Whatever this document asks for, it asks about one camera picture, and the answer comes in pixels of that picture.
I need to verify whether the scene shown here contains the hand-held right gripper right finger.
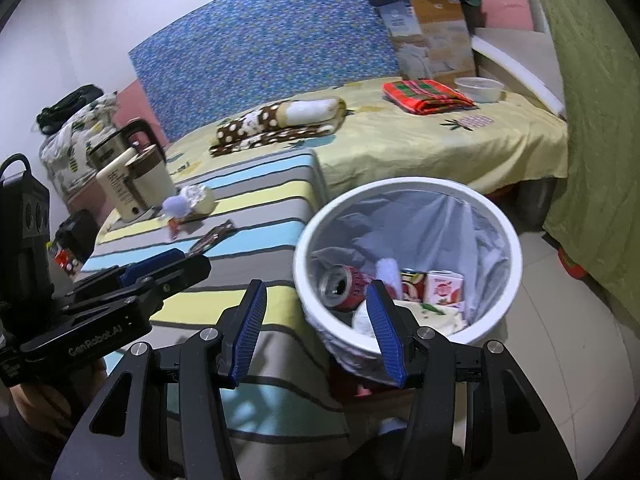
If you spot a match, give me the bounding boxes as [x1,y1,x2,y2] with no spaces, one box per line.
[366,280,586,480]

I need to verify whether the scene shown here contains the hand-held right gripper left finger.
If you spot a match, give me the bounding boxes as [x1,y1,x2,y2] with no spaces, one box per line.
[52,280,268,480]

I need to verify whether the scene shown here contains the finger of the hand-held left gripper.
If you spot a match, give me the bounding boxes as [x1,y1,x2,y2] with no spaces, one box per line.
[62,255,212,317]
[70,248,185,302]

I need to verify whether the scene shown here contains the red soda can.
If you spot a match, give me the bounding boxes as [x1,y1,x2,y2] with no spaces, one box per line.
[317,264,374,312]

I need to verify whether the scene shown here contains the clear plastic bin liner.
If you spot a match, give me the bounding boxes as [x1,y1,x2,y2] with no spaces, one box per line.
[306,189,512,386]

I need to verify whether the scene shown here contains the white round trash bin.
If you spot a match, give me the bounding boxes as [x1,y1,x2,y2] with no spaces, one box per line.
[293,177,521,387]

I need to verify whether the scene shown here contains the brown snack wrapper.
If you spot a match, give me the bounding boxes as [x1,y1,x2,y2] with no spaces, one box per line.
[189,220,236,256]

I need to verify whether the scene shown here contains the red cartoon snack box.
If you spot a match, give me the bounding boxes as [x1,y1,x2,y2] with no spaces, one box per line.
[400,267,429,304]

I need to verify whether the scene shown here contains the pale purple crumpled ball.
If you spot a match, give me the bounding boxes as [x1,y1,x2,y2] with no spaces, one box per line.
[162,195,194,221]

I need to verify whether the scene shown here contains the black box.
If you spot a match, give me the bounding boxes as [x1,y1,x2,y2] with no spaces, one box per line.
[52,209,101,267]

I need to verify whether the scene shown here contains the cream insulated cup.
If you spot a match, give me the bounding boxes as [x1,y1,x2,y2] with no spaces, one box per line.
[96,149,152,222]

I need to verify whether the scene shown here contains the small red toy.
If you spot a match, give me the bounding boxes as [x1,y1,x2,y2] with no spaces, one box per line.
[51,246,81,282]

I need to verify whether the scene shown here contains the cream jug with brown lid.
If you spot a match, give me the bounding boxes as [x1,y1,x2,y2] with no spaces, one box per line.
[122,144,179,212]

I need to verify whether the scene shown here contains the stainless steel electric kettle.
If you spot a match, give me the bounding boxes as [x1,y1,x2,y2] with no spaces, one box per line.
[86,119,157,174]

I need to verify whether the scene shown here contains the pineapple print bundle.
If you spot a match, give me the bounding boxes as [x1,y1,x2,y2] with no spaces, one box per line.
[40,91,121,197]

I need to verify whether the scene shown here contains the brown polka-dot blanket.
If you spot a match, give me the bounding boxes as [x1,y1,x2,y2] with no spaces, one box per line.
[209,97,349,157]

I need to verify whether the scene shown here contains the black bag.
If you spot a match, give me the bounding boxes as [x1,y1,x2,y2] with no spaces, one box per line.
[36,85,105,136]

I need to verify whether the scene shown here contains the bed with yellow sheet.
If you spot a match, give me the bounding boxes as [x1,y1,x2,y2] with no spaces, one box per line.
[165,77,571,203]

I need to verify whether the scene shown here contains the red object under blanket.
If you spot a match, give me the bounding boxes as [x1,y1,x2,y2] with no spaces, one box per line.
[554,244,587,281]

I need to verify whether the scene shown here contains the blue patterned mattress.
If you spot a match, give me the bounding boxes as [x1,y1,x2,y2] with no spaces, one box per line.
[129,0,424,142]

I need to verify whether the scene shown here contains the red patterned folded cloth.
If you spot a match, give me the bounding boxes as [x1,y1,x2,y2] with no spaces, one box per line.
[382,79,477,117]

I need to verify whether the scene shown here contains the white bowl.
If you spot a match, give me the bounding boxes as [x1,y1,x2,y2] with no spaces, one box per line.
[454,77,504,105]

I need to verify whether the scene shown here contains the cardboard product box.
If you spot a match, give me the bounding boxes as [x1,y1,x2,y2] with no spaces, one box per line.
[377,0,477,84]

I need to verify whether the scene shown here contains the green textured blanket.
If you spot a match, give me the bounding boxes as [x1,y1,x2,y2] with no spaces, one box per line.
[520,0,640,322]

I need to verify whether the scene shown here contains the black cable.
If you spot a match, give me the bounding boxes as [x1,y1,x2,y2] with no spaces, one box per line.
[0,154,29,182]

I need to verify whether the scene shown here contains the white bed frame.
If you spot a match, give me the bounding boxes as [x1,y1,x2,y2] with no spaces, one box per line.
[472,26,569,121]

